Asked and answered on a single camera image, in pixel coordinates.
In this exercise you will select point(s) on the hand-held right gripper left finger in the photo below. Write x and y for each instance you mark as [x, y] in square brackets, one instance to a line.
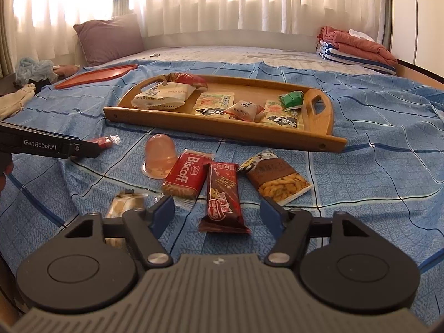
[163, 211]

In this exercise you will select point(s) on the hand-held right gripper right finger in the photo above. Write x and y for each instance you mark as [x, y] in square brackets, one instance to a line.
[269, 215]

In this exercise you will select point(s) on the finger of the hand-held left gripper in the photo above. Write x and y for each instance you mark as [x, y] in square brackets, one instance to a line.
[86, 148]

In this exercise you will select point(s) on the small red snack stick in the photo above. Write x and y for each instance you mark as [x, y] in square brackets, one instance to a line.
[107, 141]

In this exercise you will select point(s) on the brown peanut packet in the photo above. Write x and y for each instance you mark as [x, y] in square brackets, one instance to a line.
[277, 177]

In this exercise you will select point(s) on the red biscuit packet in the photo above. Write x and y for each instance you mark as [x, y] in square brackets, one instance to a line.
[185, 175]

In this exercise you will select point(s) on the clear cracker packet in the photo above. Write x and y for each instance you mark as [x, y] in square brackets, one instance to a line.
[119, 203]

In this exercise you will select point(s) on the dark brown wafer bar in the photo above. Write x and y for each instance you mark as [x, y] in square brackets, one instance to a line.
[223, 197]

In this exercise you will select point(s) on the pink jelly cup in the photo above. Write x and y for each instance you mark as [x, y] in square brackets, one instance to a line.
[159, 156]

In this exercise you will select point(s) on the large white snack bag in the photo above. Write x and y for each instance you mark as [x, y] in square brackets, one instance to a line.
[163, 95]

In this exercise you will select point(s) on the large yellow snack packet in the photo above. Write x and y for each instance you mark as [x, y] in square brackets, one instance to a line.
[281, 116]

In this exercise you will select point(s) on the wooden serving tray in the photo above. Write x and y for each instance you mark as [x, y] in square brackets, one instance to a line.
[222, 125]

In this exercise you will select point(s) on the white red-edged snack packet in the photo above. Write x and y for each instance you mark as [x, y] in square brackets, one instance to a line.
[244, 111]

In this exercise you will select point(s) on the small yellow snack packet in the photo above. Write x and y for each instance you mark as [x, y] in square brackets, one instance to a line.
[211, 105]

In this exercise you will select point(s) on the green snack packet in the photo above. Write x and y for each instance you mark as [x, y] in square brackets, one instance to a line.
[291, 100]

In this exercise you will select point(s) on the red gold snack packet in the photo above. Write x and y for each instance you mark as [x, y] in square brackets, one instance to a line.
[194, 79]

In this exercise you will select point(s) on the person's left hand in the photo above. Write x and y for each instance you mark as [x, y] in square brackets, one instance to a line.
[5, 175]

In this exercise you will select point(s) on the beige cloth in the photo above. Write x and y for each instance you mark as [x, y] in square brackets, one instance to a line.
[14, 102]

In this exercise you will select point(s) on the blue plastic bag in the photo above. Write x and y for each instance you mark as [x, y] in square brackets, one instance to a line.
[34, 69]

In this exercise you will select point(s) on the red plastic tray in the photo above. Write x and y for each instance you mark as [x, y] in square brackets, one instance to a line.
[97, 75]

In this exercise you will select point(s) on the brown cloth item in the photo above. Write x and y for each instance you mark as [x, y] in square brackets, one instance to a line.
[67, 71]

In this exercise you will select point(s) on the purple pillow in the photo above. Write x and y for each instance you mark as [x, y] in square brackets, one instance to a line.
[109, 40]

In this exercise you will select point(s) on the blue checked blanket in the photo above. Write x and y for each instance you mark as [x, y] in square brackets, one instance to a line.
[374, 128]

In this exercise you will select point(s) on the white patterned mattress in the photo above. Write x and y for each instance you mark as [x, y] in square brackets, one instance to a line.
[225, 53]

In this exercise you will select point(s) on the folded blue striped towel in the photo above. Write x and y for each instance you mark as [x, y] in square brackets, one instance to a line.
[343, 59]

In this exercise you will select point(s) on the white bed headboard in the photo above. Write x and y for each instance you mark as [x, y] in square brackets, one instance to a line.
[225, 38]

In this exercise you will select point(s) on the folded blankets stack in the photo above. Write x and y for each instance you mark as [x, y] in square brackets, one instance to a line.
[360, 48]

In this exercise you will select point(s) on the white cloth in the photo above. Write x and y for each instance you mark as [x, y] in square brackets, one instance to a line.
[360, 34]

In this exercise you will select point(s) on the white sheer curtain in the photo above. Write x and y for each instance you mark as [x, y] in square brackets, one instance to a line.
[225, 0]

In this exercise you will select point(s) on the white wardrobe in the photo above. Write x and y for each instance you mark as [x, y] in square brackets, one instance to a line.
[419, 17]

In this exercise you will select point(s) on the wooden bed frame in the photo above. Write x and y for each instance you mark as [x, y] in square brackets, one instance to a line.
[423, 74]

